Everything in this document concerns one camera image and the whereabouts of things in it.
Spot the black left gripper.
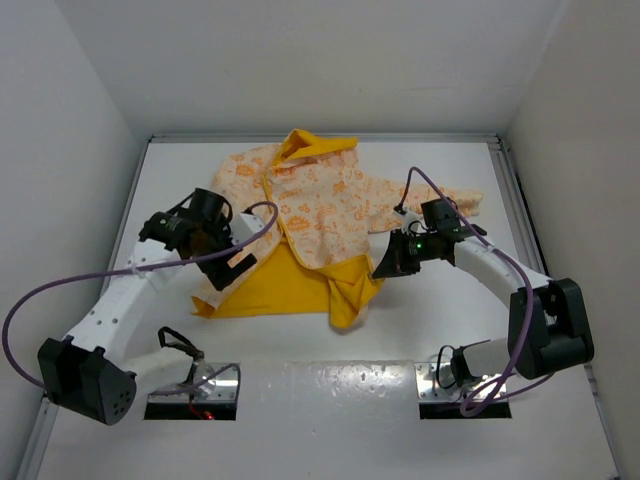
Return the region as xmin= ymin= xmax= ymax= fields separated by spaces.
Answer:
xmin=191 ymin=213 xmax=255 ymax=289

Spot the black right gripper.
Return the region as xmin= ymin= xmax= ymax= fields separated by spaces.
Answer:
xmin=374 ymin=228 xmax=437 ymax=279

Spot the orange patterned yellow-lined jacket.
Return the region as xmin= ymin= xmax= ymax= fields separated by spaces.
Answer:
xmin=190 ymin=128 xmax=485 ymax=331

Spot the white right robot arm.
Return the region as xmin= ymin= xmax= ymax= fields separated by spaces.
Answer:
xmin=373 ymin=200 xmax=595 ymax=388

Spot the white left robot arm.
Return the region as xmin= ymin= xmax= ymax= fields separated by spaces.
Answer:
xmin=37 ymin=188 xmax=265 ymax=425

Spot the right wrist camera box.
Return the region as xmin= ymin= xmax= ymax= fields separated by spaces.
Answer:
xmin=394 ymin=206 xmax=424 ymax=234

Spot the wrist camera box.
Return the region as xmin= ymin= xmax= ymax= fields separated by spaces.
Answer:
xmin=230 ymin=212 xmax=264 ymax=245
xmin=394 ymin=206 xmax=424 ymax=234

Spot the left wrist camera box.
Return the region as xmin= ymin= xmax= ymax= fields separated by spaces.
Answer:
xmin=230 ymin=212 xmax=264 ymax=245

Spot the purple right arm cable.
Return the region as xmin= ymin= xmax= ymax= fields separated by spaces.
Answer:
xmin=394 ymin=166 xmax=556 ymax=418

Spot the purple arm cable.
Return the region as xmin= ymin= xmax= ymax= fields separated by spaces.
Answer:
xmin=1 ymin=201 xmax=280 ymax=396
xmin=394 ymin=166 xmax=556 ymax=418

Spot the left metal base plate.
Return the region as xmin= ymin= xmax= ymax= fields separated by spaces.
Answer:
xmin=147 ymin=362 xmax=241 ymax=407

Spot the metal base plate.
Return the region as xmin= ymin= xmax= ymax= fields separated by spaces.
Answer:
xmin=414 ymin=361 xmax=500 ymax=406
xmin=147 ymin=362 xmax=241 ymax=407

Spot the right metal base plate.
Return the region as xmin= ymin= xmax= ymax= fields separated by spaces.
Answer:
xmin=414 ymin=361 xmax=500 ymax=406

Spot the aluminium frame rail right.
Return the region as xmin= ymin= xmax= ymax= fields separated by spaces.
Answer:
xmin=490 ymin=134 xmax=621 ymax=479

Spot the aluminium frame rail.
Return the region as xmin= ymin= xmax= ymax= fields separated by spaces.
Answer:
xmin=148 ymin=132 xmax=501 ymax=144
xmin=490 ymin=134 xmax=621 ymax=479

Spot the aluminium frame rail back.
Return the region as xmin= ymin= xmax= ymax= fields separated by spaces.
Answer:
xmin=148 ymin=132 xmax=501 ymax=144

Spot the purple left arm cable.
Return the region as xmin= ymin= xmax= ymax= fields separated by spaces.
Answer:
xmin=1 ymin=201 xmax=280 ymax=396

